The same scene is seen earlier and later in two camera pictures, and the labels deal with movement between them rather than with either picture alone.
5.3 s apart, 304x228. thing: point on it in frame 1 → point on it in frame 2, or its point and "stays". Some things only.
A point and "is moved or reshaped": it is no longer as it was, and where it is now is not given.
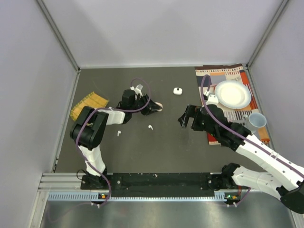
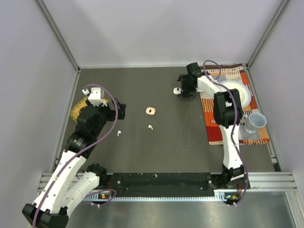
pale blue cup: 256,120 stays
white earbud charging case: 177,90 stays
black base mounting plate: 156,184 stays
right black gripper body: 199,124 → 186,87
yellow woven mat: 93,100 stays
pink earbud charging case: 161,105 is moved or reshaped
